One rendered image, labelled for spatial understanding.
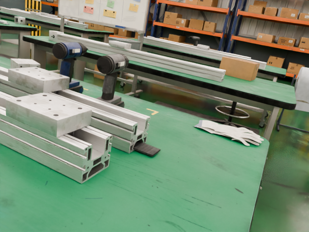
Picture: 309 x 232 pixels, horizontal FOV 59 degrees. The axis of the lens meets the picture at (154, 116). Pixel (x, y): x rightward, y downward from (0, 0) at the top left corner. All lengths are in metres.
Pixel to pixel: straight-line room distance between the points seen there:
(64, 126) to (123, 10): 3.39
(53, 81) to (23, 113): 0.27
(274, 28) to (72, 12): 8.00
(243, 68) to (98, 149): 2.05
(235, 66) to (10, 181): 2.21
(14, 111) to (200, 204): 0.46
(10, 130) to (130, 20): 3.26
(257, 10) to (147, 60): 8.09
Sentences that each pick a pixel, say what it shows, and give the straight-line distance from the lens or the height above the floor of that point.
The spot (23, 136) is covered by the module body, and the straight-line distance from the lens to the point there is 0.70.
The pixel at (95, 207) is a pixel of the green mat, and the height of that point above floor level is 0.78.
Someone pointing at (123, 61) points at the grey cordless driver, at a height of 0.98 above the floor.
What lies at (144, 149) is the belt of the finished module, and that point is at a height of 0.79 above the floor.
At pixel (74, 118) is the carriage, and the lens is 0.63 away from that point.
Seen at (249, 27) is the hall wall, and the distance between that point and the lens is 11.12.
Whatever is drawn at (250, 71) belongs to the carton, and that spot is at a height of 0.86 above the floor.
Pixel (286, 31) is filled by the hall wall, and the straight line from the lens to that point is 11.01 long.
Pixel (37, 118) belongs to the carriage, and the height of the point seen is 0.89.
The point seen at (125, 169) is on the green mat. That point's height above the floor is 0.78.
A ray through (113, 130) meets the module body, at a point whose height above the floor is 0.83.
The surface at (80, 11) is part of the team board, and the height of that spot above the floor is 1.08.
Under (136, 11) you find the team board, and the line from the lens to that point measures 3.81.
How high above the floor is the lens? 1.13
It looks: 19 degrees down
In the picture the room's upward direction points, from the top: 10 degrees clockwise
